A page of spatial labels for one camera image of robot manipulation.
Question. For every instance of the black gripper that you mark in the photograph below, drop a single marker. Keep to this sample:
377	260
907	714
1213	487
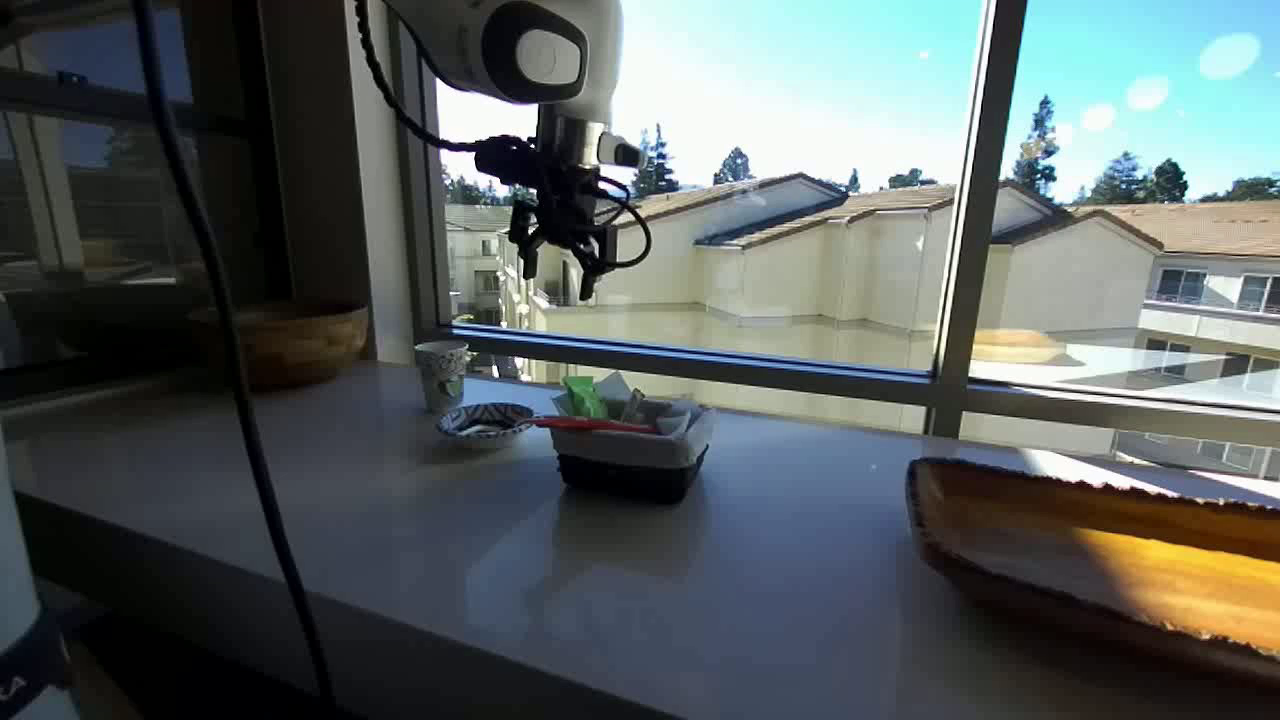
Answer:
567	203

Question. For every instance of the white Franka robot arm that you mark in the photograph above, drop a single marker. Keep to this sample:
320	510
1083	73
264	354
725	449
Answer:
466	42

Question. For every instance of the white cloth basket liner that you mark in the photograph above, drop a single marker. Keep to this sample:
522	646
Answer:
652	445

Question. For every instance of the dark wicker basket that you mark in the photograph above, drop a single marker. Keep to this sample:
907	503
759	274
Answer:
630	477

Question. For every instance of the woven basket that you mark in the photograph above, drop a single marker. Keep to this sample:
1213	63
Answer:
303	346

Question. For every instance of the green nut snack packet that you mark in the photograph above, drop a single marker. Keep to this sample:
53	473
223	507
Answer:
583	396

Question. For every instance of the white paper cup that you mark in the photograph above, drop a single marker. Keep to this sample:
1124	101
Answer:
442	372

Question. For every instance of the red Chomps beef stick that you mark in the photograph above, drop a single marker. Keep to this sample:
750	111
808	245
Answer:
595	424

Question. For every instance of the long wooden tray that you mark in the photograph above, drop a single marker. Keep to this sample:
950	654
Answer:
1105	560

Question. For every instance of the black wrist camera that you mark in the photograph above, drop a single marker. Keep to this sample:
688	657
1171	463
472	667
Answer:
506	159

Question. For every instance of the grey window frame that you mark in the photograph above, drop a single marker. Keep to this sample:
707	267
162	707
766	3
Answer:
974	203

